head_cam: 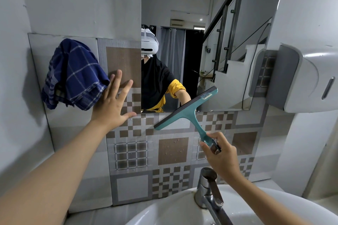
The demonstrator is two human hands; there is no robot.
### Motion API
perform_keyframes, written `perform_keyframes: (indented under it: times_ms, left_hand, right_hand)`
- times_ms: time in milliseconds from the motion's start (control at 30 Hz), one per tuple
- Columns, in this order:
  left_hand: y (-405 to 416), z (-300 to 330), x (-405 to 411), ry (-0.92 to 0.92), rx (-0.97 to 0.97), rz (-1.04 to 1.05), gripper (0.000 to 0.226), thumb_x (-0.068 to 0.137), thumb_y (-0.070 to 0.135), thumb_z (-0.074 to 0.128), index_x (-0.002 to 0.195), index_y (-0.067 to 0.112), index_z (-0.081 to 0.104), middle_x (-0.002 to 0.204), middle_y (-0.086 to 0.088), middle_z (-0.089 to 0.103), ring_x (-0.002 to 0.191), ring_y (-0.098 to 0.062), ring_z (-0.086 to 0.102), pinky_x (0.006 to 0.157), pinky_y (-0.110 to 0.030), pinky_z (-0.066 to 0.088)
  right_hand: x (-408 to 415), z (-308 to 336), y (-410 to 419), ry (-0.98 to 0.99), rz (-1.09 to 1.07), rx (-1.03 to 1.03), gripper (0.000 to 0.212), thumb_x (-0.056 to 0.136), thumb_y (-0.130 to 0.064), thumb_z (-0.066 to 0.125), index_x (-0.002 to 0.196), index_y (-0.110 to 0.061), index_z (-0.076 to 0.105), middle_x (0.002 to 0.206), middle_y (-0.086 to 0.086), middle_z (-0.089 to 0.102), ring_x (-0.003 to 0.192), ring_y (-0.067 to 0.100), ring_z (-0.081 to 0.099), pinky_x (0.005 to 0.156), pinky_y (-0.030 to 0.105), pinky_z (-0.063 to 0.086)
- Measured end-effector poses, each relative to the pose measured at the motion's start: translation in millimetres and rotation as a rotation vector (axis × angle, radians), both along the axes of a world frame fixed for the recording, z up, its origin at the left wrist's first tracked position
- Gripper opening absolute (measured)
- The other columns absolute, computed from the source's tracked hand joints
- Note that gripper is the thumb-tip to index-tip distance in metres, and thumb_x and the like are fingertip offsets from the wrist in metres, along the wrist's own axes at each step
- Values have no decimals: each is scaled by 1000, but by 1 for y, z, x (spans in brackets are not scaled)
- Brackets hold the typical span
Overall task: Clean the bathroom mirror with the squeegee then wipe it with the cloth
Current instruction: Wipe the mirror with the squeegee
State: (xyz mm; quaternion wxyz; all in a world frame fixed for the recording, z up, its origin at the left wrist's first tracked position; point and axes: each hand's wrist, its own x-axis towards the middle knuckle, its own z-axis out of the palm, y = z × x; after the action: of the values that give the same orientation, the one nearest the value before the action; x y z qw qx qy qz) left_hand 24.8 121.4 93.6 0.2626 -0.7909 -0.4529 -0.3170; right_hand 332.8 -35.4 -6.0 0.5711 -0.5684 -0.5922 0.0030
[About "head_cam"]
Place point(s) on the blue plaid cloth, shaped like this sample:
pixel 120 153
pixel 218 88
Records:
pixel 76 74

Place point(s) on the teal squeegee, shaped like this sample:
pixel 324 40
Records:
pixel 188 110

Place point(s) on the person's left forearm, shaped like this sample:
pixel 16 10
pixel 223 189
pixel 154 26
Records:
pixel 47 177

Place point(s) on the person's left hand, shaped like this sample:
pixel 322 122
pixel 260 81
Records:
pixel 109 111

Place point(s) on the chrome faucet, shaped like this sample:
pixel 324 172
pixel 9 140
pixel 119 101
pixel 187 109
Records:
pixel 208 193

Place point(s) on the person's right forearm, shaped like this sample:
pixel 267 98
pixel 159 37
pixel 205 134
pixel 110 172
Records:
pixel 264 203

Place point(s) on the white ceramic sink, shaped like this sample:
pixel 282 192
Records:
pixel 171 211

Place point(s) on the person's right hand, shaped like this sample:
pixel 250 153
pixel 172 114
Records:
pixel 227 161

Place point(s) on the white paper towel dispenser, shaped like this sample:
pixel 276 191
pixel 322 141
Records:
pixel 309 79

